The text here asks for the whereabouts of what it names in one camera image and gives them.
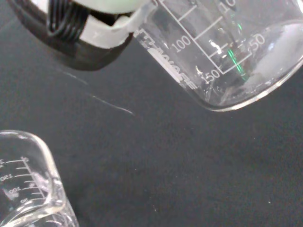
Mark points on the black bench cloth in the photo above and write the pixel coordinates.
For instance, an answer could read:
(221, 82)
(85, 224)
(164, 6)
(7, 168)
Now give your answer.
(165, 165)

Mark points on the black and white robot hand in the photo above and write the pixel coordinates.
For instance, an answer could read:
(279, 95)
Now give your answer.
(78, 50)

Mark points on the clear glass beaker with spout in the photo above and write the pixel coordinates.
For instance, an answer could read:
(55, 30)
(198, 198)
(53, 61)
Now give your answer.
(26, 184)

